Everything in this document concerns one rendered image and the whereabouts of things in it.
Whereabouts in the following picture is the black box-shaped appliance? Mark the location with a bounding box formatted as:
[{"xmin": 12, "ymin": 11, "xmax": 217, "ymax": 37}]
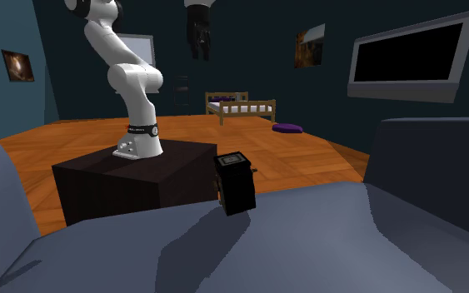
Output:
[{"xmin": 212, "ymin": 151, "xmax": 258, "ymax": 217}]

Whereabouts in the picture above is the grey-framed dark window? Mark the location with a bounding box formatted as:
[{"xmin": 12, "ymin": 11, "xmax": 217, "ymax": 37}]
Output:
[{"xmin": 347, "ymin": 8, "xmax": 469, "ymax": 105}]

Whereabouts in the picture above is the wooden bed with white mattress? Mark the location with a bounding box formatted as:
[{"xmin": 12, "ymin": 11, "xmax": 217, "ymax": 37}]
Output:
[{"xmin": 204, "ymin": 91, "xmax": 277, "ymax": 127}]

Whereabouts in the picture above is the purple floor cushion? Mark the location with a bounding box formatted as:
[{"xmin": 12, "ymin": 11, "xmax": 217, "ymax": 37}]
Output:
[{"xmin": 272, "ymin": 122, "xmax": 304, "ymax": 135}]

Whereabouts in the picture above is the dark brown wall picture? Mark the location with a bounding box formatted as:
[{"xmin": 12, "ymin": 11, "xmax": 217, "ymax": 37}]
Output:
[{"xmin": 0, "ymin": 48, "xmax": 36, "ymax": 83}]

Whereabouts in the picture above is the brown landscape wall picture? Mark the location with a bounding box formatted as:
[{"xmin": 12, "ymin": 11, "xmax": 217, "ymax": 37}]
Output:
[{"xmin": 293, "ymin": 22, "xmax": 327, "ymax": 70}]

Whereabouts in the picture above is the grey-blue sofa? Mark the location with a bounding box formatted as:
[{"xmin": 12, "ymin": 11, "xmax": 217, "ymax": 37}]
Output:
[{"xmin": 0, "ymin": 117, "xmax": 469, "ymax": 293}]

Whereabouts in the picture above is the dark brown robot stand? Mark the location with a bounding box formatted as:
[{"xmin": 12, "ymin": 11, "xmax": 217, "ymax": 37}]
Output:
[{"xmin": 51, "ymin": 138, "xmax": 220, "ymax": 227}]

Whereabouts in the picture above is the grey-framed white panel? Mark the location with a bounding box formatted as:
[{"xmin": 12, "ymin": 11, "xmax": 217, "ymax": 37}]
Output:
[{"xmin": 117, "ymin": 33, "xmax": 157, "ymax": 68}]

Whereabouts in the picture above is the dark ladder shelf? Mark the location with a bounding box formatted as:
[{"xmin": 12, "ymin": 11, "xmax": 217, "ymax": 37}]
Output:
[{"xmin": 172, "ymin": 74, "xmax": 191, "ymax": 107}]

